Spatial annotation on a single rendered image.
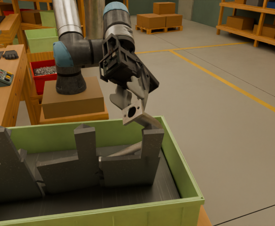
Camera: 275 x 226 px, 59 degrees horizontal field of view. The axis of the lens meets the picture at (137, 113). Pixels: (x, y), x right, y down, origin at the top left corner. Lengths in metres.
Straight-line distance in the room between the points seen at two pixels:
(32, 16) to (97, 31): 3.63
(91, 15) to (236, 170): 1.72
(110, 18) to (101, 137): 0.46
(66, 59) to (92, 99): 0.46
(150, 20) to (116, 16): 6.56
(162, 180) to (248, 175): 1.50
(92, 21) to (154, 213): 0.80
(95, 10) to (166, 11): 6.93
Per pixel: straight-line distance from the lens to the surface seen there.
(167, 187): 0.81
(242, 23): 6.95
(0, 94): 1.44
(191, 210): 0.66
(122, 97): 0.57
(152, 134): 0.53
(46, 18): 4.39
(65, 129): 0.94
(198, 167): 2.20
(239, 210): 1.97
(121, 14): 0.70
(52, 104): 1.17
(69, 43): 0.75
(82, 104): 1.18
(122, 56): 0.56
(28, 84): 2.51
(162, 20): 7.48
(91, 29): 1.13
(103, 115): 1.19
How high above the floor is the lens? 1.43
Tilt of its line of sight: 29 degrees down
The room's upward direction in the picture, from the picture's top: straight up
